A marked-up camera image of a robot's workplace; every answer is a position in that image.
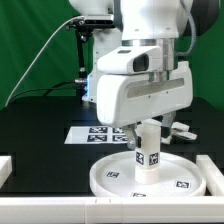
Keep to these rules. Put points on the black camera stand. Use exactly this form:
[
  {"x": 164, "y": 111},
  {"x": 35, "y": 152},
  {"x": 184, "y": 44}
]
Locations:
[{"x": 84, "y": 27}]

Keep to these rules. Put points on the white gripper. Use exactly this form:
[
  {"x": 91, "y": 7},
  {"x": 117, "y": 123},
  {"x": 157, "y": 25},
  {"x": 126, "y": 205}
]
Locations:
[{"x": 124, "y": 100}]

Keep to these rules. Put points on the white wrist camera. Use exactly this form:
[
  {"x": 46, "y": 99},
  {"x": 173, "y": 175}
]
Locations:
[{"x": 131, "y": 60}]

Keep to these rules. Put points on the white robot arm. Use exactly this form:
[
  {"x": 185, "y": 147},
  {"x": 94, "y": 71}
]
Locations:
[{"x": 154, "y": 23}]

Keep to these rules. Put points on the white table base piece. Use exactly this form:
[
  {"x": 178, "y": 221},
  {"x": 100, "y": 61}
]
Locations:
[{"x": 178, "y": 130}]

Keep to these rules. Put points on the white fence bar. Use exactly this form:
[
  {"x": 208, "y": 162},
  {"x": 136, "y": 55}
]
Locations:
[
  {"x": 91, "y": 210},
  {"x": 214, "y": 177},
  {"x": 5, "y": 169}
]

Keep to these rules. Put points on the white front fence bar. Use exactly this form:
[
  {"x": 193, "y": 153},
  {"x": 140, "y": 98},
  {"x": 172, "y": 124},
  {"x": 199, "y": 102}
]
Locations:
[{"x": 91, "y": 210}]

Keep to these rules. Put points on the white right fence bar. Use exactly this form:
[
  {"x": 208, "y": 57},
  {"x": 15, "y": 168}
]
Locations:
[{"x": 214, "y": 177}]

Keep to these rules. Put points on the white round table top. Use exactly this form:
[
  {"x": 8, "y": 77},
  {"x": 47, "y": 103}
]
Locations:
[{"x": 114, "y": 175}]

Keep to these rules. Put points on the white left fence bar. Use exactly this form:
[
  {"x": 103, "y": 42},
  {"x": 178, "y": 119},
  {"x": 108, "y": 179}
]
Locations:
[{"x": 5, "y": 169}]

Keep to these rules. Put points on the white marker sheet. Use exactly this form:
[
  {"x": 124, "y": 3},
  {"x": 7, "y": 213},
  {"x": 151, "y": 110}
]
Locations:
[{"x": 95, "y": 135}]

